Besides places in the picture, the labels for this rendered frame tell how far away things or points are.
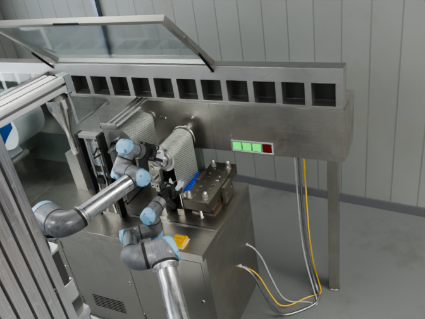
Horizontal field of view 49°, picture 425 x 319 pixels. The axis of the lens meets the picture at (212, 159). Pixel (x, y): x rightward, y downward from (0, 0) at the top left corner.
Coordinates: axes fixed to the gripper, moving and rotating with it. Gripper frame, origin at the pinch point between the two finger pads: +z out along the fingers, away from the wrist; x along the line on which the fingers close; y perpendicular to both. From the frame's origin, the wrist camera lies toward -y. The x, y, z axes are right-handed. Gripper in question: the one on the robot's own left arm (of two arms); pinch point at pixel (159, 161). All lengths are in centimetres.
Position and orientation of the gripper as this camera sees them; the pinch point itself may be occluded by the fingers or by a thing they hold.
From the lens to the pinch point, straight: 245.1
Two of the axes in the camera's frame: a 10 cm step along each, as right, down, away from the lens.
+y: 1.5, -9.8, 1.0
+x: -9.0, -1.0, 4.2
